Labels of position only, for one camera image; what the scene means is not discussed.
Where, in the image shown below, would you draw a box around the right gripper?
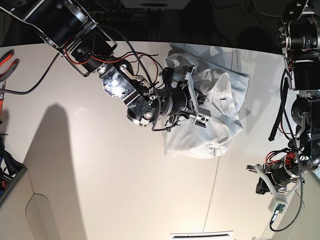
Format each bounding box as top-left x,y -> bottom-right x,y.
159,65 -> 207,119

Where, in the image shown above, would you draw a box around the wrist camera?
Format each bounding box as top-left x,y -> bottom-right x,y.
268,199 -> 288,215
193,107 -> 211,129

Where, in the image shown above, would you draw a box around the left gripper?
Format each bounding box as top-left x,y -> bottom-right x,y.
246,153 -> 305,203

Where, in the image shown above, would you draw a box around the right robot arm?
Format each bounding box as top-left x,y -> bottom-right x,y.
0,0 -> 211,131

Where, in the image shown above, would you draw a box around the orange handled screwdriver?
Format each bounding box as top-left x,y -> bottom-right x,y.
0,80 -> 6,116

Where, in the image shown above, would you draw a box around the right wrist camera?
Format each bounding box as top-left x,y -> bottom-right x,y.
193,107 -> 211,129

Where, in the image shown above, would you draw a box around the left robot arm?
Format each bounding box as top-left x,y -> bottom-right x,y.
247,0 -> 320,205

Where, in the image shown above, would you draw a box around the white box device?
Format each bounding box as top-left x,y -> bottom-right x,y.
121,0 -> 190,10

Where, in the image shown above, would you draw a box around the white cable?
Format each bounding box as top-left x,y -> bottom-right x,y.
239,0 -> 283,18

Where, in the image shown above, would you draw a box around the orange handled pliers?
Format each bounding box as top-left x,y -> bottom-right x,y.
0,49 -> 20,84

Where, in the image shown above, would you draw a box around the black bin with tools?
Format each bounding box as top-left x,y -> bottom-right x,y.
0,134 -> 27,205

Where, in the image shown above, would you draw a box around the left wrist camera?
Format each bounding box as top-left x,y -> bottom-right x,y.
268,199 -> 288,215

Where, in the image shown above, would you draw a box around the white t-shirt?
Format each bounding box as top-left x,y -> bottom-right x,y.
162,53 -> 249,159

